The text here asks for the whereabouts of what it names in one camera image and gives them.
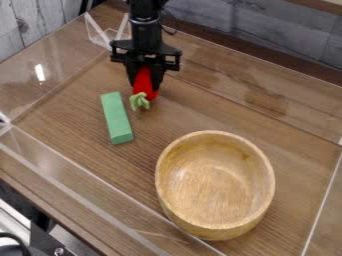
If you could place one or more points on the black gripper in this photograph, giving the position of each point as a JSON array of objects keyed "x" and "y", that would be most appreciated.
[{"x": 161, "y": 58}]

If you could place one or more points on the red plush strawberry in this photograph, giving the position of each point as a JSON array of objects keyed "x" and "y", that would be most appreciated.
[{"x": 143, "y": 92}]

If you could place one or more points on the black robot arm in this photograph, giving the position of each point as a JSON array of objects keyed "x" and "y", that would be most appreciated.
[{"x": 144, "y": 13}]

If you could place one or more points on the green rectangular block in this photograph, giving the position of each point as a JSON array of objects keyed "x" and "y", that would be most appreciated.
[{"x": 116, "y": 118}]

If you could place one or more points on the wooden bowl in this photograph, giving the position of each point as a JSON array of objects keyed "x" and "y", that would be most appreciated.
[{"x": 215, "y": 184}]

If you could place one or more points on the clear acrylic corner bracket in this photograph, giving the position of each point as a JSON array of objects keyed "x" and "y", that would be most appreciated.
[{"x": 103, "y": 37}]

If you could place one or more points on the clear acrylic enclosure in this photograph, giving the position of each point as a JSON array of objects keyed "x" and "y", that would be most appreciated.
[{"x": 95, "y": 186}]

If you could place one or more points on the black metal bracket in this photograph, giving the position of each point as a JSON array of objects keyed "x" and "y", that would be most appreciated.
[{"x": 44, "y": 245}]

